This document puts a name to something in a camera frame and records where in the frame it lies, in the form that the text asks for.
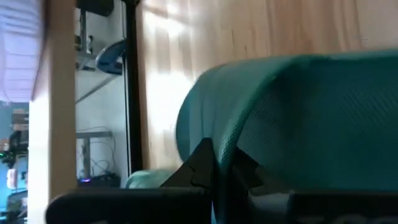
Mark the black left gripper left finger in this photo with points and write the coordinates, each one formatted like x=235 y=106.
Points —
x=199 y=168

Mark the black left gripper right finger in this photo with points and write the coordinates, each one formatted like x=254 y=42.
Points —
x=244 y=174

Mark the dark green slide sandal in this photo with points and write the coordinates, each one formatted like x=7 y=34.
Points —
x=311 y=124

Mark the wooden shelf with black posts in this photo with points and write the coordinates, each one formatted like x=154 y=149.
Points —
x=62 y=93

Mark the blue rounded object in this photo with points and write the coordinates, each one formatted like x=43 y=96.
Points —
x=110 y=59

